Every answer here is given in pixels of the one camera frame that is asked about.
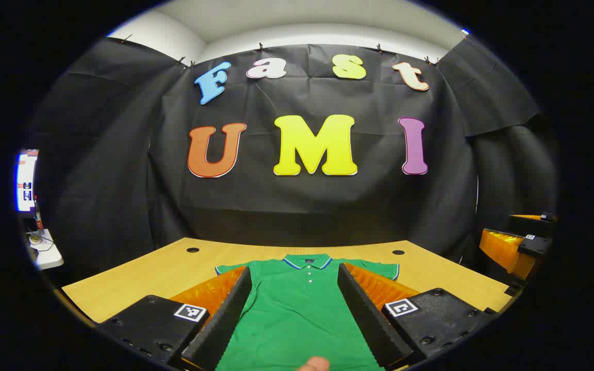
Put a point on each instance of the black backdrop cloth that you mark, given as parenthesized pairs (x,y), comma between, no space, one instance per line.
(328,206)

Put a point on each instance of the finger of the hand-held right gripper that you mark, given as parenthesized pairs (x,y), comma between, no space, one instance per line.
(529,225)
(503,250)

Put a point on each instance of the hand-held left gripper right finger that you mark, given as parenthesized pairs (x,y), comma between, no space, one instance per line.
(369,324)

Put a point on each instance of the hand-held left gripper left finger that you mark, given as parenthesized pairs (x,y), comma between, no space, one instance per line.
(219,324)

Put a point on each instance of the red and black tool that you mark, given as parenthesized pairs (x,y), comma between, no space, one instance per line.
(38,216)

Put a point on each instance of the bright computer monitor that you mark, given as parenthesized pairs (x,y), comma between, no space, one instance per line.
(26,180)

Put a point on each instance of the green T-shirt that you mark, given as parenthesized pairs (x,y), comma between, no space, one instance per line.
(297,319)

